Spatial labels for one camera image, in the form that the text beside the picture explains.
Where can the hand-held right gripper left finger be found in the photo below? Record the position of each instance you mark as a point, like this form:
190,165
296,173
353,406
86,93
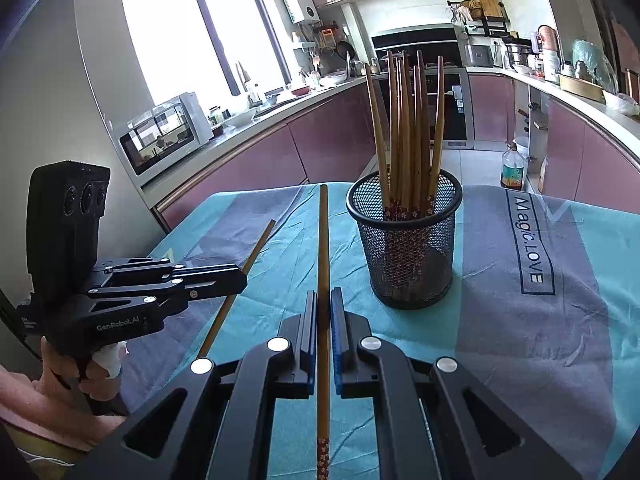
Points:
307,355

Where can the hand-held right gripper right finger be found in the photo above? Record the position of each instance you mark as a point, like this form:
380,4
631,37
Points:
336,345

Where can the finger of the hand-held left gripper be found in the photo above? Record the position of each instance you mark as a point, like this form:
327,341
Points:
145,267
215,287

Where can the black mesh utensil holder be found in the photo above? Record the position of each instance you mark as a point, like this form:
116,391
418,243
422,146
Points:
415,270

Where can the bundle of wooden chopsticks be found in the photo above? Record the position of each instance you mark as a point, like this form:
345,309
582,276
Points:
405,150

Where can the person's left forearm pink sleeve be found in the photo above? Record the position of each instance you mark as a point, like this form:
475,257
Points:
30,412

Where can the person's left hand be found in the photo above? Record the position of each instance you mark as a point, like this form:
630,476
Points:
65,375

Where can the white microwave oven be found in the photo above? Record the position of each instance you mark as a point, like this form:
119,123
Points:
165,132

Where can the teal grey printed tablecloth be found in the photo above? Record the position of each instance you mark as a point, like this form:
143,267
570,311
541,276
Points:
500,350

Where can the glass jar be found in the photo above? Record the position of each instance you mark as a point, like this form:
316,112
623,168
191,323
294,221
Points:
216,117

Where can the white bowl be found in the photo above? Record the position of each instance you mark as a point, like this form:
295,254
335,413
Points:
242,117

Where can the long pink base cabinets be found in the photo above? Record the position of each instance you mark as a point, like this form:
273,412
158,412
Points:
315,142

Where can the small clear bottle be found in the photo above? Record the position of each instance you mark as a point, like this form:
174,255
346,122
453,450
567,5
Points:
255,95

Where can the person's yellow clothing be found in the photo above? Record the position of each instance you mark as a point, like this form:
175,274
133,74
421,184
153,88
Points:
45,445

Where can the steel sink faucet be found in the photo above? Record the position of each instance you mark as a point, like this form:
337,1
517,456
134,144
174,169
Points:
241,77

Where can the red bowl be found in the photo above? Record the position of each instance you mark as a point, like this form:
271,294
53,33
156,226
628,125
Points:
300,90

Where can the kitchen window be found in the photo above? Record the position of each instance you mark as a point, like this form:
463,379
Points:
165,35

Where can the white plate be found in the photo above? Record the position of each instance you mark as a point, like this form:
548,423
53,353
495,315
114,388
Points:
333,80

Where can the cooking oil bottle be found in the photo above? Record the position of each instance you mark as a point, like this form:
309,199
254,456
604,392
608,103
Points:
513,172

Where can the black built-in oven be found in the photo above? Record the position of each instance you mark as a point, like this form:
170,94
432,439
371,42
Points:
457,110

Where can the white bucket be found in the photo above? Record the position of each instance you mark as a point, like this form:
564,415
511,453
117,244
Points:
522,149

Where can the hanging black frying pan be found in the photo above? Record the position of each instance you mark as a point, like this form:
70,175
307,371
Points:
344,50

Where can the narrow pink base cabinet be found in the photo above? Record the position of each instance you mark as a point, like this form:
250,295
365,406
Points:
490,112

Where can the curved pink base cabinets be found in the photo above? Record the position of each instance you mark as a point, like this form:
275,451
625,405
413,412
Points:
595,162

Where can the black range hood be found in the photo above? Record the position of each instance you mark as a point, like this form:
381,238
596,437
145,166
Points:
430,37

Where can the silver box appliance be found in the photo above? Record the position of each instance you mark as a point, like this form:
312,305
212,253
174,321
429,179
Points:
479,55

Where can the stainless steel pot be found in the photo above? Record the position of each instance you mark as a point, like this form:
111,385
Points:
518,55

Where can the wooden tray box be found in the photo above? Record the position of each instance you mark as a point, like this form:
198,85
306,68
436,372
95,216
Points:
578,87

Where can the black countertop rack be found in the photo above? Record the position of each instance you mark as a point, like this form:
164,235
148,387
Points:
495,27

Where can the woven basket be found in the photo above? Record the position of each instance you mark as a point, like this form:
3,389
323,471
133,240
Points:
470,10

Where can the pink thermos jug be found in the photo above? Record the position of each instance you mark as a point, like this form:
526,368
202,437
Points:
548,46

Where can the wooden cutting board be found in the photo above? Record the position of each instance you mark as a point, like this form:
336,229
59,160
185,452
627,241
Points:
491,6

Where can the white plastic bag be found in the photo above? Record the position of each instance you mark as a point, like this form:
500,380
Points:
621,105

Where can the teal plastic bag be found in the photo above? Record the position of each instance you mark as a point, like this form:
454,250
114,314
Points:
595,61

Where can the brown wooden door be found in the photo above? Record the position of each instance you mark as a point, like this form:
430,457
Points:
627,45

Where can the white wall water heater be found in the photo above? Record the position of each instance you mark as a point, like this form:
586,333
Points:
299,0

